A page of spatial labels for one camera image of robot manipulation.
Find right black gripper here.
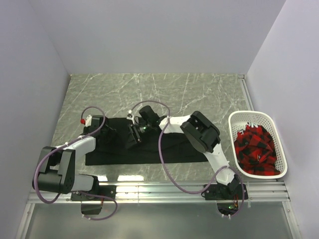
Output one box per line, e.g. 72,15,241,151
126,121,153,150

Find black long sleeve shirt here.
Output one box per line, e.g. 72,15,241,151
85,118,207,166

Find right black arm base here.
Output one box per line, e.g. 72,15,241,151
201,184,248,201

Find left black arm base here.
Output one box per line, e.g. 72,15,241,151
70,185,117,201

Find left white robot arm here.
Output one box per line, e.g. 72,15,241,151
32,116,113,200

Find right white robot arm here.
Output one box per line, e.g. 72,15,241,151
127,106,240,199

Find red black plaid shirt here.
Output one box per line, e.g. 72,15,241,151
234,122,280,176

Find white plastic laundry basket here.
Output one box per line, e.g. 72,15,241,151
228,111,288,180

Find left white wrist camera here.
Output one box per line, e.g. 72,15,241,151
80,115,92,127

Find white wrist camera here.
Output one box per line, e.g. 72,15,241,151
126,110,138,124
80,115,92,127

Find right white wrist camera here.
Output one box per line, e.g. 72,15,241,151
126,110,138,124

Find aluminium mounting rail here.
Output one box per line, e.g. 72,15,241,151
27,181,290,204

